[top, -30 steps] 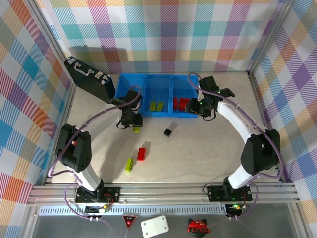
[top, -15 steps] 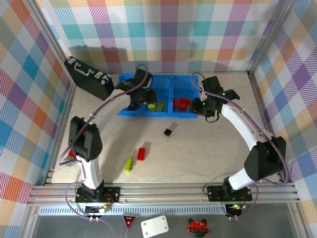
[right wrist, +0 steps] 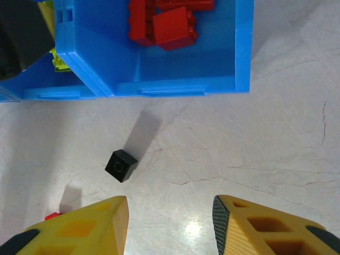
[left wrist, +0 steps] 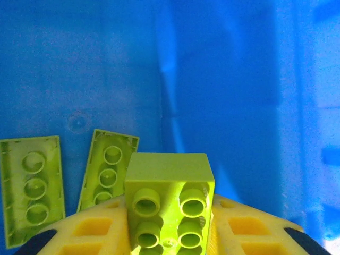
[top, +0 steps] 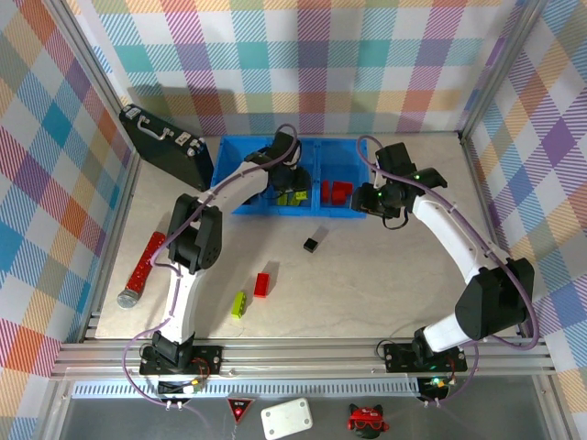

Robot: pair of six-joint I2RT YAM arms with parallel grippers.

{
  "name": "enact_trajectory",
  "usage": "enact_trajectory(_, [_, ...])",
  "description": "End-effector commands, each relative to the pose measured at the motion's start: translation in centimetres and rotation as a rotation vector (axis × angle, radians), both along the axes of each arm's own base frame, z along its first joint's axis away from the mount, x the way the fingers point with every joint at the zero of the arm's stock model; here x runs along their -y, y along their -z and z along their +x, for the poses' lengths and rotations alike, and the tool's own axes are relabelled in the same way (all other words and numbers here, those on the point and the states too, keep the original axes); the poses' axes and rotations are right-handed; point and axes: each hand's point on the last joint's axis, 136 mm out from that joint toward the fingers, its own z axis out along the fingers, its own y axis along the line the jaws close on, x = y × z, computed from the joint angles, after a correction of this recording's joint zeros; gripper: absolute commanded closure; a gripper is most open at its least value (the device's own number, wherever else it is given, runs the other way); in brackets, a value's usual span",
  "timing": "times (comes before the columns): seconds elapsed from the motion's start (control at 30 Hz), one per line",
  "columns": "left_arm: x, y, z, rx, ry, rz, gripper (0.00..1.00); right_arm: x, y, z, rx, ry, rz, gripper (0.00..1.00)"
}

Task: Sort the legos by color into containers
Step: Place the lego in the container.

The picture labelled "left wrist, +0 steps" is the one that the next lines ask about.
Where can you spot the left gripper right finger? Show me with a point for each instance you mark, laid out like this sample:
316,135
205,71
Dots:
247,231

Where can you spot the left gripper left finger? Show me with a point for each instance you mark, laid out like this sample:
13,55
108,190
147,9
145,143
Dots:
87,231

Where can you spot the lime green lego brick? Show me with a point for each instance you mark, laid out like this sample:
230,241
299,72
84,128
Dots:
109,159
34,186
170,170

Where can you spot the blue plastic bin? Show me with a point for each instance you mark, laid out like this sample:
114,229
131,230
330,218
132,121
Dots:
79,66

